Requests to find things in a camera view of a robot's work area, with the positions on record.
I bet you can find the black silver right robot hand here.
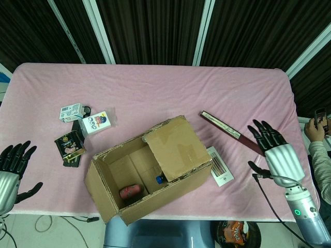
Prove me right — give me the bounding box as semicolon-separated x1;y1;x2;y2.
247;119;306;188

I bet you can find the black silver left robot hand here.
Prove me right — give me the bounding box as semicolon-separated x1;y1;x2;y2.
0;141;44;215

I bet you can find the brown cardboard shipping box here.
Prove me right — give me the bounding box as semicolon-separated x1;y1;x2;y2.
85;115;215;227

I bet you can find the person's striped sleeve forearm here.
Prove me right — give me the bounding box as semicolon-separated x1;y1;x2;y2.
307;141;331;207

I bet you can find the white pack of pens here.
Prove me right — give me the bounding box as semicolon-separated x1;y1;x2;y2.
206;146;235;188

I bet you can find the long dark red box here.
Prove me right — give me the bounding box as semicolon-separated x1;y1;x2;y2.
199;110;267;157

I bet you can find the white blue card pack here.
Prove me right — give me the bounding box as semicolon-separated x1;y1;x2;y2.
79;111;115;135

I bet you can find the smartphone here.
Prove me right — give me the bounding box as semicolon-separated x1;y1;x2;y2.
314;108;328;128

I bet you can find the black gold food tin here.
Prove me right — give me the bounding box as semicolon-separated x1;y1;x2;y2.
54;130;86;161

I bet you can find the black bowl with orange snack bag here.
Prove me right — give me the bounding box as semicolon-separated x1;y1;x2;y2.
216;220;261;248

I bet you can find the white blue small carton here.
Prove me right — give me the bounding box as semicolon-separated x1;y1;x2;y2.
58;102;85;124

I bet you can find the white blue panel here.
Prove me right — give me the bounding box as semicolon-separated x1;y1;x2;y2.
0;63;13;104

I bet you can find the pink drink can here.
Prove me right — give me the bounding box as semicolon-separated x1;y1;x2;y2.
118;183;142;199

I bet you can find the pink tablecloth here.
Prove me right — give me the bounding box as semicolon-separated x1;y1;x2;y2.
0;63;310;225

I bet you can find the black right hand cable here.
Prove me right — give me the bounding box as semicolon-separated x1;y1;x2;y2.
252;173;311;248

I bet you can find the black floor cable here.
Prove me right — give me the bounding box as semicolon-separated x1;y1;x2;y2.
61;216;100;223

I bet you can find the white aluminium frame post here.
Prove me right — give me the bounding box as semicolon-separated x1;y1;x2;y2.
82;0;116;65
191;0;216;67
285;28;331;80

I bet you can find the grey slotted rail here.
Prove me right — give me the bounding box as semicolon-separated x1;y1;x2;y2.
47;0;86;64

